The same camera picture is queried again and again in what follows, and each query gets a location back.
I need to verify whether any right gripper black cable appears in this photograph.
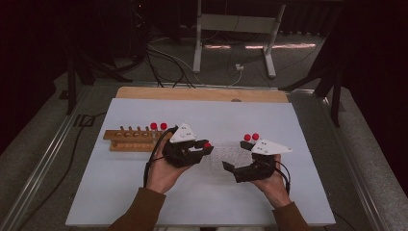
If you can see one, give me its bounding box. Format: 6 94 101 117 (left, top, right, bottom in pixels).
273 159 292 195

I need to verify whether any person's left hand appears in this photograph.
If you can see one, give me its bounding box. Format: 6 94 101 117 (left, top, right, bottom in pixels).
145 151 191 195

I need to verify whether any white table mat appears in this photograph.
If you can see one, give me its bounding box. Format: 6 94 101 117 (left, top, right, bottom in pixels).
65 97 336 227

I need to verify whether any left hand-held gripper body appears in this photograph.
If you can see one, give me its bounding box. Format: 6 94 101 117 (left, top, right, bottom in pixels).
162 122 206 168

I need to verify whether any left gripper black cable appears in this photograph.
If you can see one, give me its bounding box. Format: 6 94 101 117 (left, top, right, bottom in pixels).
142 125 179 189

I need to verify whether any white metal stand frame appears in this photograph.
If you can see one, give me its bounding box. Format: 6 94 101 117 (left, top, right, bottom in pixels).
191 0 287 79

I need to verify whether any person's right hand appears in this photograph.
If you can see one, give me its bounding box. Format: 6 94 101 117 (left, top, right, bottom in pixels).
252 154 292 210

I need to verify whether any black metal stand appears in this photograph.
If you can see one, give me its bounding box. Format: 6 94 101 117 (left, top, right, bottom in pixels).
64 44 133 116
278 28 344 128

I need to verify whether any thin black floor cable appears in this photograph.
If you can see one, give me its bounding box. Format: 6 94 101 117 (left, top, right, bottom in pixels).
15 111 108 231

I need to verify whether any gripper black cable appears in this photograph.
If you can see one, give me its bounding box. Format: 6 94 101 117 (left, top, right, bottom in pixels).
273 159 292 195
142 125 179 189

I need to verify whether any wooden tube rack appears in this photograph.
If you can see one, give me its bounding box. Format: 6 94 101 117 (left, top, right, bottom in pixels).
103 125 174 153

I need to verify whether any bundle of black floor cables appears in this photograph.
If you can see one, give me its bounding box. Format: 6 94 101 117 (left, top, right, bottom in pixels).
142 42 197 90

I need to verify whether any aluminium floor rail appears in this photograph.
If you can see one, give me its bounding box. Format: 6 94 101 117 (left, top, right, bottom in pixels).
0 86 92 231
319 94 394 231

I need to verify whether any clear acrylic tube rack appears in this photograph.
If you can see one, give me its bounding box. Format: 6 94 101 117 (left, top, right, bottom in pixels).
208 141 254 177

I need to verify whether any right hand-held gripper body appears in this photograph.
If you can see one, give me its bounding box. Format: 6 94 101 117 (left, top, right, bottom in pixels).
234 139 293 184

